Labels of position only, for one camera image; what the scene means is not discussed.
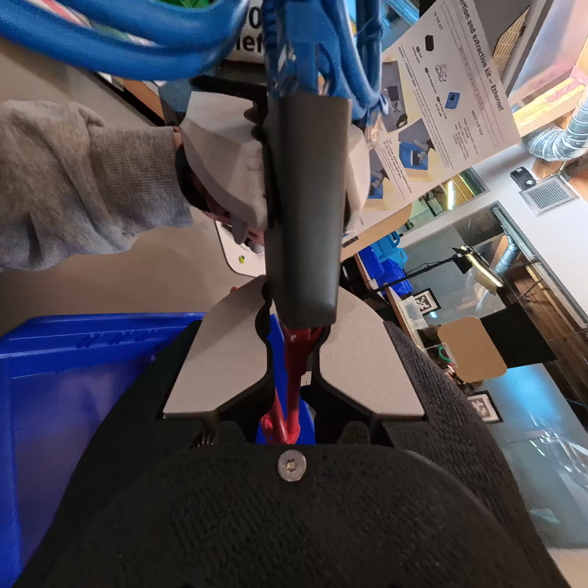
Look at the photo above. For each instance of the black light stand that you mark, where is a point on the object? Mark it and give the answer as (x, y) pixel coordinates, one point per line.
(480, 275)

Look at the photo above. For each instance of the white wall air vent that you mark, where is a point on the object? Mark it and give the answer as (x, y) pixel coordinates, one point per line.
(549, 195)

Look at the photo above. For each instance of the white round table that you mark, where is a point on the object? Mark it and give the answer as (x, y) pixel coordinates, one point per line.
(234, 262)

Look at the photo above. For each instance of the printed instruction sheet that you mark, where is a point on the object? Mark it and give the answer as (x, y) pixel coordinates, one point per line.
(459, 92)

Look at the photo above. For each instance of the black ethernet adapter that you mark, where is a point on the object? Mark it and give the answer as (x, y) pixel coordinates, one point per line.
(307, 206)

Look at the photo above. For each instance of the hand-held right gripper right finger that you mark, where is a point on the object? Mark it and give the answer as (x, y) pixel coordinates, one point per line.
(367, 367)

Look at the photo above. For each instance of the person's left forearm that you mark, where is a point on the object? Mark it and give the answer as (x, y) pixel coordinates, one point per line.
(69, 183)

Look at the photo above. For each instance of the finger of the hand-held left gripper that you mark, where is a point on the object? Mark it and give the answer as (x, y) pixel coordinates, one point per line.
(359, 179)
(220, 156)

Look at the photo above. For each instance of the person's left hand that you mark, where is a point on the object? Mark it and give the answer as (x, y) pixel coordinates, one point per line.
(216, 209)

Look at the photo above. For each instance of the brown-edged work desk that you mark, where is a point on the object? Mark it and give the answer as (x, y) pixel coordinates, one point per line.
(367, 278)

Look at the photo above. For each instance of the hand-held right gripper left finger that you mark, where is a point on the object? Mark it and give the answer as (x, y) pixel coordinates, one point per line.
(220, 367)

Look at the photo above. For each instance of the small blue bin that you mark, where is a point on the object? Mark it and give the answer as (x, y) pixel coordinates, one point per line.
(386, 271)

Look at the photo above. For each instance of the silver ribbed air duct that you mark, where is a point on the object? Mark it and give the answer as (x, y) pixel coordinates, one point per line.
(560, 138)

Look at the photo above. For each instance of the blue storage bin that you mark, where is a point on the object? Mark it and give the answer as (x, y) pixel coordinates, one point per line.
(55, 413)

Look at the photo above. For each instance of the black wall panel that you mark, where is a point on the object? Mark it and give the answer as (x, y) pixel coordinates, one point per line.
(519, 340)

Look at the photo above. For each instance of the printed marker tag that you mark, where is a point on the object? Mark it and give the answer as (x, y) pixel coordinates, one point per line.
(426, 301)
(484, 408)

